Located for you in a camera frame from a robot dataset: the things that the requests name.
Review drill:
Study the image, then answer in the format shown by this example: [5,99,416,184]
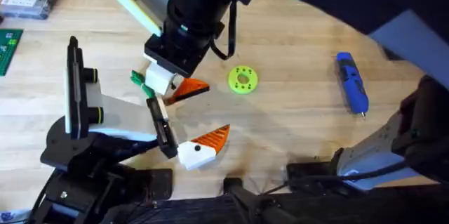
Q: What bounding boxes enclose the black rail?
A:
[105,176,449,224]

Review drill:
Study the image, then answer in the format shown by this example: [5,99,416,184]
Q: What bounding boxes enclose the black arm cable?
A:
[259,160,410,197]

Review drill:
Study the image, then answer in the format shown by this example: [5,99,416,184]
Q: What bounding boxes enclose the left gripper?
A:
[83,67,232,171]

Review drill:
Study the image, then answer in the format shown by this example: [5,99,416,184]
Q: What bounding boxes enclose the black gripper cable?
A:
[209,1,237,61]

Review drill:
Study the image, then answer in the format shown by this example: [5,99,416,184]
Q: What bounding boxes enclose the green toy vegetable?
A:
[130,70,156,99]

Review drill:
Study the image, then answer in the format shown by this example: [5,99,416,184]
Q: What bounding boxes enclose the green disc with holes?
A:
[227,65,260,95]

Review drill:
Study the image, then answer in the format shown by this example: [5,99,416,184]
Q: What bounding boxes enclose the black upright wrist plate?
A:
[64,35,87,140]
[87,0,173,39]

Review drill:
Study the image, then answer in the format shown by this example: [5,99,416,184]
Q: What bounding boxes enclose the blue electric screwdriver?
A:
[335,51,370,117]

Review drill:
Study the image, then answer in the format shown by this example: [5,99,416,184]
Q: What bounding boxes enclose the green toy block board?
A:
[0,29,24,77]

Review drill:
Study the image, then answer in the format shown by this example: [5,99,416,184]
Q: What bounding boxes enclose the orange ribbed wedge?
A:
[163,77,210,107]

